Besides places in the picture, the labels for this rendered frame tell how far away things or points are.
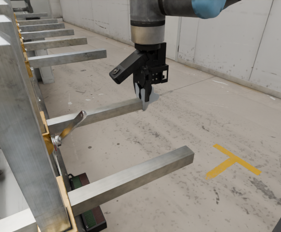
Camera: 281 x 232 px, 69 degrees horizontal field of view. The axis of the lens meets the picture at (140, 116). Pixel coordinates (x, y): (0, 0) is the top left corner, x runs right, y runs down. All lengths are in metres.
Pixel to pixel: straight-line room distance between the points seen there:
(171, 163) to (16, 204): 0.49
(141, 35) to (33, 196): 0.42
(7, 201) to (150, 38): 0.62
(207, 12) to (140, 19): 0.15
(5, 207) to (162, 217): 0.88
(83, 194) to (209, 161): 1.42
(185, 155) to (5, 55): 0.36
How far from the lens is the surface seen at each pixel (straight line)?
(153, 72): 0.58
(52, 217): 0.31
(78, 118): 0.38
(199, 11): 0.48
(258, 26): 3.04
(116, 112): 0.60
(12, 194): 0.77
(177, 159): 0.44
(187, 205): 1.43
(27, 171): 0.25
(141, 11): 0.54
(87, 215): 0.54
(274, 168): 1.88
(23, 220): 0.39
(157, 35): 0.55
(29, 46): 1.00
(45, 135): 0.51
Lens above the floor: 1.15
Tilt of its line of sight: 32 degrees down
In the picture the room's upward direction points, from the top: straight up
